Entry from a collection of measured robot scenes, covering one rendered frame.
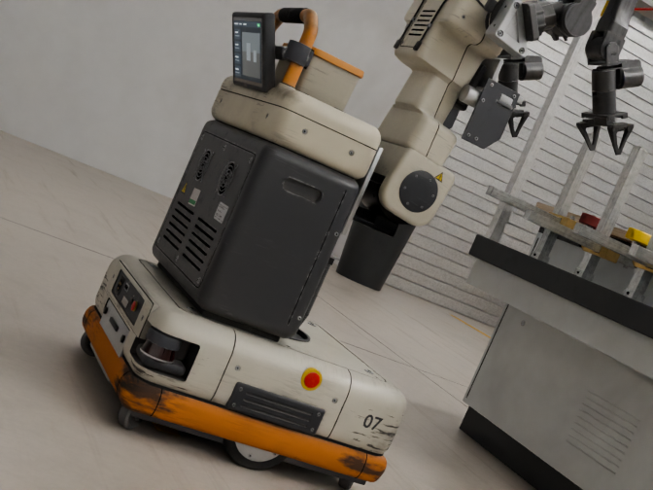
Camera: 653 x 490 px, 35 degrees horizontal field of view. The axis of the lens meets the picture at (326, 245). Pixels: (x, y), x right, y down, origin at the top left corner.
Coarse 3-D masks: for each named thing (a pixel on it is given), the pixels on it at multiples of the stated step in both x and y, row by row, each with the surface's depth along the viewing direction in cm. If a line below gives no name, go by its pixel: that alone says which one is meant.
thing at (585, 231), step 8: (576, 224) 284; (576, 232) 283; (584, 232) 283; (592, 232) 284; (600, 232) 285; (592, 240) 285; (600, 240) 285; (608, 240) 287; (616, 240) 287; (608, 248) 287; (616, 248) 288; (624, 248) 289; (624, 256) 292; (632, 256) 291; (648, 264) 293
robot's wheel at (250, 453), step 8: (224, 440) 227; (224, 448) 230; (232, 448) 227; (240, 448) 228; (248, 448) 229; (256, 448) 229; (232, 456) 228; (240, 456) 229; (248, 456) 229; (256, 456) 230; (264, 456) 231; (272, 456) 231; (280, 456) 232; (240, 464) 229; (248, 464) 230; (256, 464) 230; (264, 464) 231; (272, 464) 232
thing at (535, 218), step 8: (528, 216) 306; (536, 216) 306; (536, 224) 307; (544, 224) 308; (552, 224) 309; (560, 224) 310; (560, 232) 310; (568, 232) 311; (576, 240) 313; (584, 240) 314; (592, 248) 316; (600, 248) 317; (624, 264) 323; (632, 264) 322
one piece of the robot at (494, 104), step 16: (496, 64) 253; (480, 80) 257; (464, 96) 250; (480, 96) 250; (496, 96) 251; (512, 96) 253; (480, 112) 251; (496, 112) 252; (448, 128) 277; (480, 128) 252; (496, 128) 253; (480, 144) 253
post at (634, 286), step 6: (648, 246) 300; (636, 270) 301; (642, 270) 299; (636, 276) 300; (642, 276) 298; (648, 276) 299; (636, 282) 299; (642, 282) 299; (648, 282) 299; (630, 288) 301; (636, 288) 298; (642, 288) 299; (642, 294) 300
